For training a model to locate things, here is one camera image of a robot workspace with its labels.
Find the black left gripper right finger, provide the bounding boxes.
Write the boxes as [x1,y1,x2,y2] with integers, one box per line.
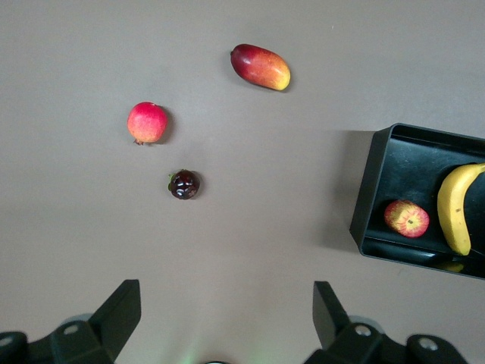
[304,281,469,364]

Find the red yellow mango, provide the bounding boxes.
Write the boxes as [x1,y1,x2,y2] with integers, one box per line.
[230,42,292,93]

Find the black plastic box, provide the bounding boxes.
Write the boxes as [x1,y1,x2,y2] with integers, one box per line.
[349,122,485,281]

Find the dark red plum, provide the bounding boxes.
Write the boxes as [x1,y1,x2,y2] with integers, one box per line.
[167,168,202,201]

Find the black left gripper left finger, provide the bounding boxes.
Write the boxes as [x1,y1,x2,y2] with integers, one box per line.
[0,279,142,364]

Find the red yellow apple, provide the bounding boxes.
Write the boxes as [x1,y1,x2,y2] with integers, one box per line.
[383,199,431,240]

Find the yellow banana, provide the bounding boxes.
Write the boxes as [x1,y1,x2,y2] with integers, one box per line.
[436,162,485,257]

